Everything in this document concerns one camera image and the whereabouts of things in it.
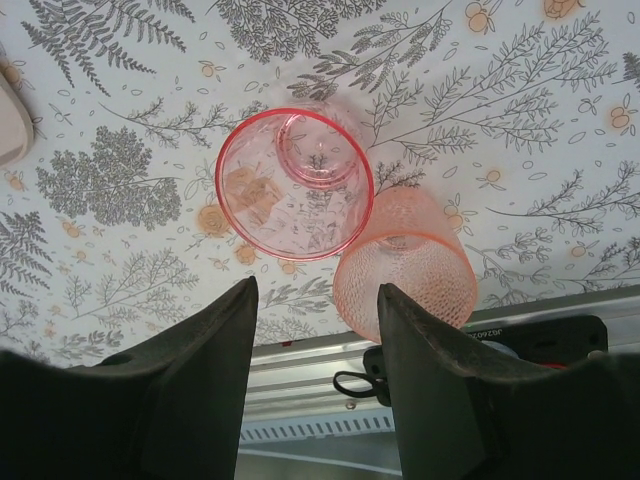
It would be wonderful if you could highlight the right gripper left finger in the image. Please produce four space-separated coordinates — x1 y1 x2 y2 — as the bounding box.
0 277 259 480

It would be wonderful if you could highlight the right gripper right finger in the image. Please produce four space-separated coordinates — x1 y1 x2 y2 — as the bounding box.
376 283 640 480

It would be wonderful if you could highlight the salmon textured drinking glass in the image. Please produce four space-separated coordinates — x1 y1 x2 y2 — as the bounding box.
331 186 478 346

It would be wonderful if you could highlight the pink drinking glass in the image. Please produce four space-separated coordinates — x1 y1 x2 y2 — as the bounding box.
214 98 376 263

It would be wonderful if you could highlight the pink plastic tray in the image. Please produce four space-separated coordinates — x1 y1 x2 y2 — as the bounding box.
0 52 35 167

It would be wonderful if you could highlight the floral table cover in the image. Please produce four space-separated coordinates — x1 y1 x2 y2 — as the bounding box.
0 0 640 369

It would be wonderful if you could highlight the black cable loop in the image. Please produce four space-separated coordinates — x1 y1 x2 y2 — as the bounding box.
332 369 384 400

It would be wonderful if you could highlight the white slotted cable duct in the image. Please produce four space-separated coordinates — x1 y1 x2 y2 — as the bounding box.
238 412 401 445

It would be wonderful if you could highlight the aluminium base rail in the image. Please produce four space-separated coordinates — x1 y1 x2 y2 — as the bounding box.
239 285 640 419

